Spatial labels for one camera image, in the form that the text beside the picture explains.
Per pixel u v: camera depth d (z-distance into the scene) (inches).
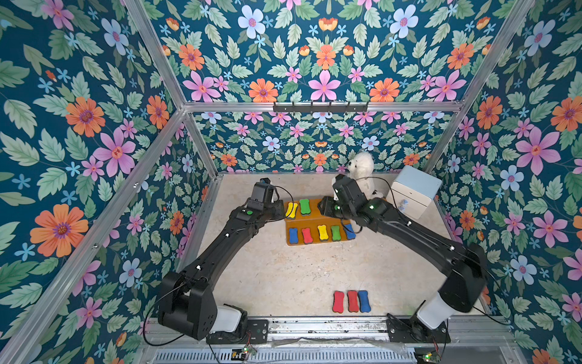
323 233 37.1
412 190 36.9
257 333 28.9
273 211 29.6
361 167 38.5
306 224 37.8
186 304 16.1
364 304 30.8
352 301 30.9
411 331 25.9
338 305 31.6
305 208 34.5
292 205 34.8
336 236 36.8
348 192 23.4
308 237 36.7
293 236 37.5
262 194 24.8
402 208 39.9
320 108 36.9
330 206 27.6
